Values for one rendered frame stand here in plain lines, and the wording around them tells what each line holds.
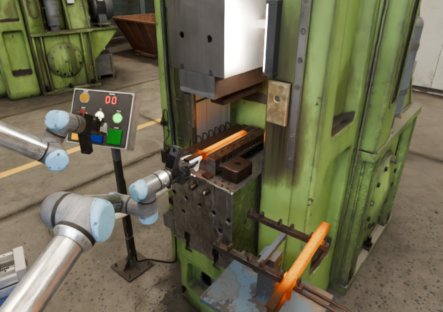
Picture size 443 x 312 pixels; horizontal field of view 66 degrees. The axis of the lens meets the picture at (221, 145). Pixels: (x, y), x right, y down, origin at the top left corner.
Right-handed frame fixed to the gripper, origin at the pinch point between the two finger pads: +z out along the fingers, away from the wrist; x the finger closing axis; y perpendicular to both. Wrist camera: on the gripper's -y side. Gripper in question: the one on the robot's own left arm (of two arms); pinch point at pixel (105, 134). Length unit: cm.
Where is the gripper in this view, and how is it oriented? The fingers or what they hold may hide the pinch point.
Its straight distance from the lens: 168.9
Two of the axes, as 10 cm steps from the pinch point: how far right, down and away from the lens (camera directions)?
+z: 2.2, 0.8, 9.7
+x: -9.7, -1.2, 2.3
